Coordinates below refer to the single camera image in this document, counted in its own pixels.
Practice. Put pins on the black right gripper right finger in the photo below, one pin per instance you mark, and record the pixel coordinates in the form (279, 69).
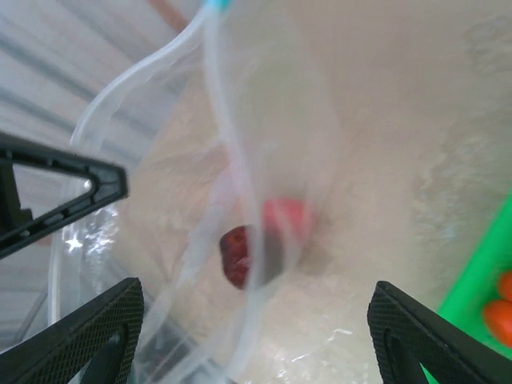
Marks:
(420, 340)

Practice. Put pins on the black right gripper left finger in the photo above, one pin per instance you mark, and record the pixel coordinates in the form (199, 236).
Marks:
(80, 340)

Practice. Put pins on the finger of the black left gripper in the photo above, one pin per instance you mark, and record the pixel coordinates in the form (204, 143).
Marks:
(110, 182)

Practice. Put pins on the orange tangerines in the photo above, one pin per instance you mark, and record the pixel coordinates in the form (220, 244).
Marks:
(502, 320)

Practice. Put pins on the clear zip-top plastic bag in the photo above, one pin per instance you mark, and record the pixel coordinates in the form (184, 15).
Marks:
(222, 100)

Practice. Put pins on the pink red toy food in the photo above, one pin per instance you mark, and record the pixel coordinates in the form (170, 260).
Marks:
(288, 216)

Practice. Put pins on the green perforated plastic basket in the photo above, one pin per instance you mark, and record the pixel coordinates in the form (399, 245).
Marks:
(472, 288)

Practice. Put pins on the dark red toy date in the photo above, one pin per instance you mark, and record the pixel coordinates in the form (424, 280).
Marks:
(236, 256)

